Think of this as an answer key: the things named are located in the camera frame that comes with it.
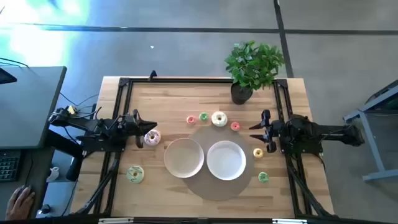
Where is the thin black cable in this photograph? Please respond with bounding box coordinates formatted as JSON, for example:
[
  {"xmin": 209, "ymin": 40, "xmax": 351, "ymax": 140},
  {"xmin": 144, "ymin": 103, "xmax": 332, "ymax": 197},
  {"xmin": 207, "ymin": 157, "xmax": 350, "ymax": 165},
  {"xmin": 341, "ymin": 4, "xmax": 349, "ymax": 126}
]
[{"xmin": 58, "ymin": 91, "xmax": 100, "ymax": 108}]

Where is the person's hand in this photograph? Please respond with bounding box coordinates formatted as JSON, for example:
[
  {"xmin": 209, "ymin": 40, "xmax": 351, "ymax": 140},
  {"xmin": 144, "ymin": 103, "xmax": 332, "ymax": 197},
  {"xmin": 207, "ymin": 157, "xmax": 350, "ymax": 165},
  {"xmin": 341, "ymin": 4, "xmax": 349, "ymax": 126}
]
[{"xmin": 5, "ymin": 185, "xmax": 36, "ymax": 222}]

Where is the white round plate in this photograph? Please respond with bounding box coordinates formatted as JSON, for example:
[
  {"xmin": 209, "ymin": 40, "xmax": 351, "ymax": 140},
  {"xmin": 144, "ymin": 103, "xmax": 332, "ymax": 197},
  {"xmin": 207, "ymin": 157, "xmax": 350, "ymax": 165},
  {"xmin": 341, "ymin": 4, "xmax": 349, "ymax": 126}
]
[{"xmin": 206, "ymin": 140, "xmax": 247, "ymax": 181}]

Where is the blue-grey metal table frame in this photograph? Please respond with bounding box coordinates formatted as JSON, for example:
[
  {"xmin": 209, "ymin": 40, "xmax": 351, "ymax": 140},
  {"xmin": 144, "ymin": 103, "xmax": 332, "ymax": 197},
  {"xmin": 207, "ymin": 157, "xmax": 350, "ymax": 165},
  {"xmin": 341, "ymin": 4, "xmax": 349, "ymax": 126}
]
[{"xmin": 343, "ymin": 79, "xmax": 398, "ymax": 183}]

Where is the black keyboard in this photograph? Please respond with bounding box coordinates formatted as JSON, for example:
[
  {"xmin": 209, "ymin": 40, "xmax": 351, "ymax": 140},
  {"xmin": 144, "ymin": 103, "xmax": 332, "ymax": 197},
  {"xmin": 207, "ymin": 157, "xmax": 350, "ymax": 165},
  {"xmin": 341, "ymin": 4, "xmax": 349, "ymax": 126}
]
[{"xmin": 0, "ymin": 150, "xmax": 22, "ymax": 183}]

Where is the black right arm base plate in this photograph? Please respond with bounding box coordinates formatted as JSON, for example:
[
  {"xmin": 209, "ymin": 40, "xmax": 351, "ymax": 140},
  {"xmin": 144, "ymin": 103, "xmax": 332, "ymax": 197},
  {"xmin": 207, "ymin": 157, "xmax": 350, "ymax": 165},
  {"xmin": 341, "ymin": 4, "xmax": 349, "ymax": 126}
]
[{"xmin": 281, "ymin": 144, "xmax": 324, "ymax": 157}]

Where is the black aluminium table frame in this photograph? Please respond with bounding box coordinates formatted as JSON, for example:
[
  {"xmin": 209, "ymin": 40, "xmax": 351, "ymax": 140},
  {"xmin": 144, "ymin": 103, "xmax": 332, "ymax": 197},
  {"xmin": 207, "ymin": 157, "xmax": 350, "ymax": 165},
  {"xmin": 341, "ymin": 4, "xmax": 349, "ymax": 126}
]
[{"xmin": 73, "ymin": 77, "xmax": 335, "ymax": 218}]

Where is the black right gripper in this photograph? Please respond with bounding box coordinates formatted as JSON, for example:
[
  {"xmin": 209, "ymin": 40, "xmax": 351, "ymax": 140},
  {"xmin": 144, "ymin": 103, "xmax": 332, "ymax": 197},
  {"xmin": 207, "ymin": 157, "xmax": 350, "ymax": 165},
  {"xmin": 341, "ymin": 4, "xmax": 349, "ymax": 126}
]
[{"xmin": 248, "ymin": 109, "xmax": 283, "ymax": 154}]

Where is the large white frosted donut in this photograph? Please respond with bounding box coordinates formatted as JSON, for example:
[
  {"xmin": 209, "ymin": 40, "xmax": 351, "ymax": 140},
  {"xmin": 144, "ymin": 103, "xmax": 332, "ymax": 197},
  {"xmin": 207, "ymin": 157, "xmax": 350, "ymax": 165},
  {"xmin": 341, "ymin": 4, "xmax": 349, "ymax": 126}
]
[{"xmin": 211, "ymin": 111, "xmax": 228, "ymax": 128}]

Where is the black computer mouse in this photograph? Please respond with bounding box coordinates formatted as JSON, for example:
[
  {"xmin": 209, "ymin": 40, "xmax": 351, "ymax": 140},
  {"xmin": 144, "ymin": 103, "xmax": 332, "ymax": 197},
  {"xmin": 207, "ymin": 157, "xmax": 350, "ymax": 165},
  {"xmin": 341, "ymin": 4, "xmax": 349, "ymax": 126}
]
[{"xmin": 14, "ymin": 185, "xmax": 32, "ymax": 200}]

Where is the large green chocolate-drizzled donut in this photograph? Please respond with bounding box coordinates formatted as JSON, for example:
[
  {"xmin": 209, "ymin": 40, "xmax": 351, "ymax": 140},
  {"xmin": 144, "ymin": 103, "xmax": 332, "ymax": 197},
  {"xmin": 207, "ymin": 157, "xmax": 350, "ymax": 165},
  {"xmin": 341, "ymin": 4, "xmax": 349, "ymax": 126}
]
[{"xmin": 126, "ymin": 165, "xmax": 146, "ymax": 185}]

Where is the small white mug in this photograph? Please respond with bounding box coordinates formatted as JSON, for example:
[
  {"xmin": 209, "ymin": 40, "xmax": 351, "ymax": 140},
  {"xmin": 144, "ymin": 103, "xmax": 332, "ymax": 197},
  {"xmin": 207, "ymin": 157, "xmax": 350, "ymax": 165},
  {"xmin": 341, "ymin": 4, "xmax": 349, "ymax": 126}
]
[{"xmin": 46, "ymin": 166, "xmax": 60, "ymax": 183}]

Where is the black desk leg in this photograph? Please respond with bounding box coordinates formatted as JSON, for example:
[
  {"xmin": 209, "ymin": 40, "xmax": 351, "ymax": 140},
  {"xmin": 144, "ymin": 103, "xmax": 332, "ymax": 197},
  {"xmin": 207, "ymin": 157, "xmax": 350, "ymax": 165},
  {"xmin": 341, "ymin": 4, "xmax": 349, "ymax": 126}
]
[{"xmin": 45, "ymin": 129, "xmax": 85, "ymax": 182}]

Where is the beige round plate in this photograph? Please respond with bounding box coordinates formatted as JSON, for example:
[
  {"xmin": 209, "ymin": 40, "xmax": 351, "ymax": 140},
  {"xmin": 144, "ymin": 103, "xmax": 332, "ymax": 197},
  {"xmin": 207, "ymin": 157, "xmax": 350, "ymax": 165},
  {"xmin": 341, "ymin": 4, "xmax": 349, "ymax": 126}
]
[{"xmin": 164, "ymin": 138, "xmax": 205, "ymax": 179}]

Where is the round brown placemat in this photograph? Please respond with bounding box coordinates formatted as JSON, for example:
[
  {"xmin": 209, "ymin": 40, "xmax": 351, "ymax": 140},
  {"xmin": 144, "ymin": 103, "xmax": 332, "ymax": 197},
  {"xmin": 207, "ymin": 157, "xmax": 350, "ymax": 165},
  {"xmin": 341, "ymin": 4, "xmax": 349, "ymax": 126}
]
[{"xmin": 182, "ymin": 126, "xmax": 254, "ymax": 202}]

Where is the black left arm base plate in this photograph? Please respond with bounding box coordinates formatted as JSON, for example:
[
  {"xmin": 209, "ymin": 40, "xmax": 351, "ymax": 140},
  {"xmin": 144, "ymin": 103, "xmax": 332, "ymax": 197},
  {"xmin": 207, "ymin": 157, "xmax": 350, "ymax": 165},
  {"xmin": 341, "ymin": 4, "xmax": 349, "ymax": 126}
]
[{"xmin": 81, "ymin": 141, "xmax": 126, "ymax": 154}]

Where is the green potted plant black pot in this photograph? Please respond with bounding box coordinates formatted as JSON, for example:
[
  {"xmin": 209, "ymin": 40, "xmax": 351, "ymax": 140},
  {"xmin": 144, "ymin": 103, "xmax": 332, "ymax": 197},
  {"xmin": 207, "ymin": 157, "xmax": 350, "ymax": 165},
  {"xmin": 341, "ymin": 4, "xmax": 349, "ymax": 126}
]
[{"xmin": 224, "ymin": 40, "xmax": 285, "ymax": 106}]

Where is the silver bracket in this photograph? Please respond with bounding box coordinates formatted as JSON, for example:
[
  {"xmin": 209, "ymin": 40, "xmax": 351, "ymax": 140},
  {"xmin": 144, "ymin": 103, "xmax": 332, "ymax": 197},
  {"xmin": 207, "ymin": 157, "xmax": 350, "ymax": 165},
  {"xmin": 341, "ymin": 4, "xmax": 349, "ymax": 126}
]
[
  {"xmin": 98, "ymin": 217, "xmax": 134, "ymax": 224},
  {"xmin": 272, "ymin": 218, "xmax": 308, "ymax": 224}
]

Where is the large pink frosted donut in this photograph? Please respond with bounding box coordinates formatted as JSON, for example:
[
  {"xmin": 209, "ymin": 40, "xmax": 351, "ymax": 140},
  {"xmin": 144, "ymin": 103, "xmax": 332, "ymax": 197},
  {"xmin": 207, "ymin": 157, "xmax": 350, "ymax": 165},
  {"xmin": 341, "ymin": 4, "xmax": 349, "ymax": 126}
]
[{"xmin": 144, "ymin": 129, "xmax": 162, "ymax": 147}]

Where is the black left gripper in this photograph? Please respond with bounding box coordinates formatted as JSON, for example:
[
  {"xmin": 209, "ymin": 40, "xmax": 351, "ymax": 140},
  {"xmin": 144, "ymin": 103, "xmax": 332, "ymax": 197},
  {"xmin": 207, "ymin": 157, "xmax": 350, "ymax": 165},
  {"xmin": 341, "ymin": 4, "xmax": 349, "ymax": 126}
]
[{"xmin": 123, "ymin": 109, "xmax": 158, "ymax": 149}]

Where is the grey desk top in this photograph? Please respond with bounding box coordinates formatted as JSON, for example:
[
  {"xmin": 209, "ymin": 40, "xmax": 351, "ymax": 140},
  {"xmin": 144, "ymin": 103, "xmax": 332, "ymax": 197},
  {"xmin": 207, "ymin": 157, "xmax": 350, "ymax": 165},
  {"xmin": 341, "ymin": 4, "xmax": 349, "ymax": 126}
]
[{"xmin": 0, "ymin": 65, "xmax": 68, "ymax": 151}]

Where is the black monitor corner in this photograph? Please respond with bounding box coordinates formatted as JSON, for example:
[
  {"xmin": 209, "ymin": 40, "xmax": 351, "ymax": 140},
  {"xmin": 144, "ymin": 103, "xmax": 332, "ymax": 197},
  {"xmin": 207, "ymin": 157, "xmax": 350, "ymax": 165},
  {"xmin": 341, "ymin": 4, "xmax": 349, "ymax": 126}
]
[{"xmin": 0, "ymin": 67, "xmax": 18, "ymax": 85}]

